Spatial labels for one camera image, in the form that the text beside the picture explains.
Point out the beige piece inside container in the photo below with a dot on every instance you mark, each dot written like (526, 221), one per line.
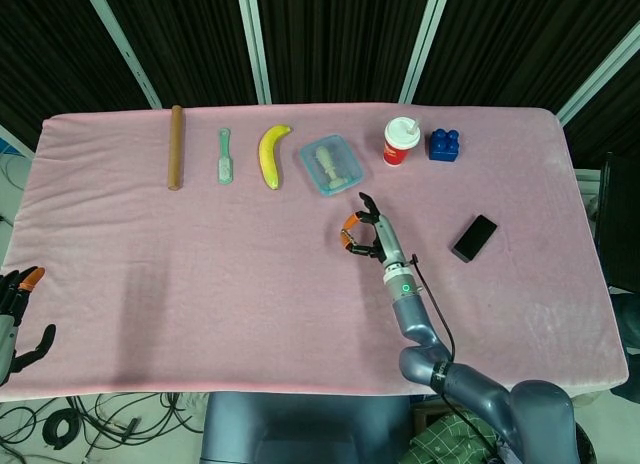
(325, 159)

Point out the black rectangular box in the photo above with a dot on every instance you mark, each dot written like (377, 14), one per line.
(475, 236)

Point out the pink tablecloth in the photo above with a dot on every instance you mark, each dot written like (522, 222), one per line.
(200, 284)

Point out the green checkered cloth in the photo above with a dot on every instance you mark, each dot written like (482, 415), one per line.
(440, 444)

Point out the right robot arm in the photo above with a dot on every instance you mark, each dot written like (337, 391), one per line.
(415, 324)

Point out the black curtain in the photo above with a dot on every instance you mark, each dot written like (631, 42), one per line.
(340, 34)

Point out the white aluminium frame post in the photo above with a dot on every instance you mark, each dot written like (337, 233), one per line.
(600, 74)
(422, 44)
(125, 49)
(255, 44)
(15, 141)

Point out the brown wooden rolling pin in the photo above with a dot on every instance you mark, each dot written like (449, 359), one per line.
(175, 149)

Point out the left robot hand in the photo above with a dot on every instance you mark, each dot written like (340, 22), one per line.
(10, 329)

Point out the green cleaning brush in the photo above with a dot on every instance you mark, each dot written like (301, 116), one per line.
(225, 169)

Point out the red paper cup white lid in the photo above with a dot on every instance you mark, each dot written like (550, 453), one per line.
(395, 154)

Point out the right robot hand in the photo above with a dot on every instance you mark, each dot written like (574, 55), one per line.
(390, 239)

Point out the clear container teal lid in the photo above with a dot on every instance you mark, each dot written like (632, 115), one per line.
(352, 159)

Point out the blue building block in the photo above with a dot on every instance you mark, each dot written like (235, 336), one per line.
(442, 151)

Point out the translucent drinking straw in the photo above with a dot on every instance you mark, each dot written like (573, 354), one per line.
(413, 129)

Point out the yellow banana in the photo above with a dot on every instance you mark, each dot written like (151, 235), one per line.
(267, 159)

